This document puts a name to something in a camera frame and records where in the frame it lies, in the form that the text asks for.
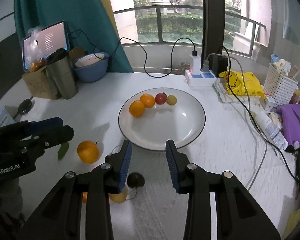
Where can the cardboard box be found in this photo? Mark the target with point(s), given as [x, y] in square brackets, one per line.
[41, 85]

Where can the white tube bottle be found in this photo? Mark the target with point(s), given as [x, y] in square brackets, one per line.
[271, 131]

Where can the brown-green lychee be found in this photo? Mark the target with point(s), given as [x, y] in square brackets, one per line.
[171, 100]

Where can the white round plate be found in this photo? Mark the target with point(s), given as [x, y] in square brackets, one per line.
[182, 122]

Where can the white power strip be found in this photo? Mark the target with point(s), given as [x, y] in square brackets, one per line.
[204, 79]

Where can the large orange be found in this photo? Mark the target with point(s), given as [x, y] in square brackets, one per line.
[137, 108]

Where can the balcony railing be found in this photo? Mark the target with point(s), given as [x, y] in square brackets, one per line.
[163, 24]

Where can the orange with stem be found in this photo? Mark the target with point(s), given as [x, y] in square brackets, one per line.
[88, 152]

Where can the black spoon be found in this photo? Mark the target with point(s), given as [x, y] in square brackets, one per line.
[24, 107]

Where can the green leaf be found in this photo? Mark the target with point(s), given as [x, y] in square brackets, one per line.
[63, 150]

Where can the small red tomato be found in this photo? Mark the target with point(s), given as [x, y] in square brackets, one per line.
[160, 98]

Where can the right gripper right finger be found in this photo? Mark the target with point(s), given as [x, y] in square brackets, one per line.
[239, 215]

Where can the tablet screen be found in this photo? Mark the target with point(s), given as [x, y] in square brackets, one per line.
[48, 40]

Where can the dark plum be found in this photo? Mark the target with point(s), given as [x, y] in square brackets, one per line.
[134, 181]

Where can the teal curtain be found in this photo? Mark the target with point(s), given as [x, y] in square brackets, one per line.
[87, 21]

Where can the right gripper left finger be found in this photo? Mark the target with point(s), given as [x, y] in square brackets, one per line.
[58, 216]

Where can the white perforated basket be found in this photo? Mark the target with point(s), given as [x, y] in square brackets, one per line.
[280, 87]

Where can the purple cloth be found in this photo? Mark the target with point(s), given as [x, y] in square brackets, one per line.
[290, 122]

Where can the plastic bag of fruit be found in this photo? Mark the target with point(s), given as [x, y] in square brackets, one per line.
[34, 56]

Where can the black power adapter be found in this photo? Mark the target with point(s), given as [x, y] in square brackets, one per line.
[219, 64]

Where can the white paper card box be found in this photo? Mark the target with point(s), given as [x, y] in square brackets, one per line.
[5, 117]

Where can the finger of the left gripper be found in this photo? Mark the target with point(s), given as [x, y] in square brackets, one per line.
[47, 139]
[30, 127]

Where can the white charger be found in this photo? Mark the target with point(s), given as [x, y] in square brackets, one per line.
[195, 64]

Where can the blue bowl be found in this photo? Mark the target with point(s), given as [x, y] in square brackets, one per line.
[91, 68]

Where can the stainless steel tumbler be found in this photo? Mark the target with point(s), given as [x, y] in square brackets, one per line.
[59, 67]

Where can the dark cherry with stem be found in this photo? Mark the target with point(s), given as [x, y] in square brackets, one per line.
[115, 150]

